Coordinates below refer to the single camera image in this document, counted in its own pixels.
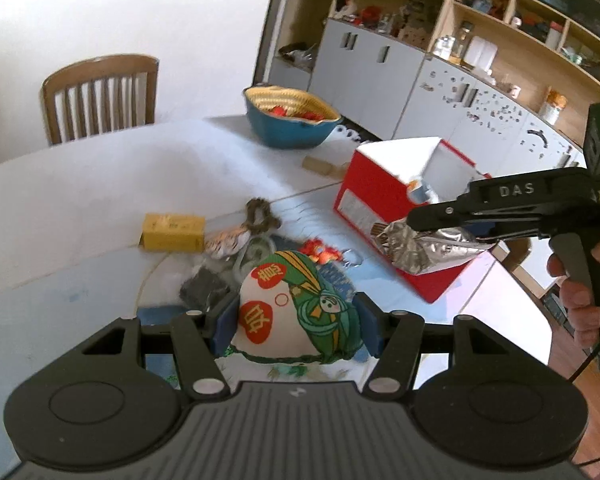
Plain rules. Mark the white spotted slippers pair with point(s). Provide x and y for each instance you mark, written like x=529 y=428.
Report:
x=352 y=134

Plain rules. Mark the person's right hand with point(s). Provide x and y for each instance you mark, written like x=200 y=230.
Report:
x=580 y=315

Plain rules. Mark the printed white green cloth pouch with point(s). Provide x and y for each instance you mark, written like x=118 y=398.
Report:
x=280 y=320

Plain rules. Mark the silver foil packet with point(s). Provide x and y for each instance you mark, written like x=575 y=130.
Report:
x=420 y=250

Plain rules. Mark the white wooden wall cabinet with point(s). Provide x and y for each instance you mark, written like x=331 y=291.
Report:
x=360 y=60

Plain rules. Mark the white canister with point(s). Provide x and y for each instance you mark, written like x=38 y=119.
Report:
x=480 y=54

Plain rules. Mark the red cardboard box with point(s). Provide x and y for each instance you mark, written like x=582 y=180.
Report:
x=370 y=185

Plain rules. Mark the white blue packet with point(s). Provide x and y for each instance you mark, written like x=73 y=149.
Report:
x=420 y=191

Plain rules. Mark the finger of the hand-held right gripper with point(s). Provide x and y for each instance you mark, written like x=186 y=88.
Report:
x=445 y=217

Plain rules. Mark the pile of red trinkets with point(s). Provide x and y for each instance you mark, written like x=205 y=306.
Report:
x=305 y=112

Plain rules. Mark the red object on cabinet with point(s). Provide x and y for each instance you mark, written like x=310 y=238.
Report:
x=372 y=14

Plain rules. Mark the wooden chair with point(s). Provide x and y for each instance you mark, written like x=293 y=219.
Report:
x=100 y=67

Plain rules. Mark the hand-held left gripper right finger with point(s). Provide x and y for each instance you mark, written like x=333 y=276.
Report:
x=367 y=327

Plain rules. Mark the glass bottle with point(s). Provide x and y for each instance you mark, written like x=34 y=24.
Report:
x=463 y=40

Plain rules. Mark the grey correction tape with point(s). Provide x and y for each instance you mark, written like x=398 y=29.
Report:
x=252 y=255

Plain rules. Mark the small black pouch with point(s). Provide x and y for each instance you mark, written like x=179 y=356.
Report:
x=202 y=287

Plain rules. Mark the blue patterned packet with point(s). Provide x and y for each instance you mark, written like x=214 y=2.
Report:
x=337 y=282

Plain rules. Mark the grey bag in cabinet nook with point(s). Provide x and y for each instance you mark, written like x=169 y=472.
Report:
x=297 y=55

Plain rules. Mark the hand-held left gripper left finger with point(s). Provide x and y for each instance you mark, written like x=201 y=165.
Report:
x=225 y=327

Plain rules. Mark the blue bowl with woven lining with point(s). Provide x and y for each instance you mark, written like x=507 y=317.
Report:
x=280 y=132

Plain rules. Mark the red orange trinket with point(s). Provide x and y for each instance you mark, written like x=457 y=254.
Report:
x=320 y=251

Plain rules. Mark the cartoon face card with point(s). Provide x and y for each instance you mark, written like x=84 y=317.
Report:
x=227 y=245

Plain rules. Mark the yellow box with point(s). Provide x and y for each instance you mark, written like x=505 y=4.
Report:
x=172 y=232

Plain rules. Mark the wooden block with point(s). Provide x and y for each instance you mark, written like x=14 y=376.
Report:
x=322 y=167

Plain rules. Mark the jar with orange lid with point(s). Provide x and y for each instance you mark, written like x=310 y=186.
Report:
x=552 y=107

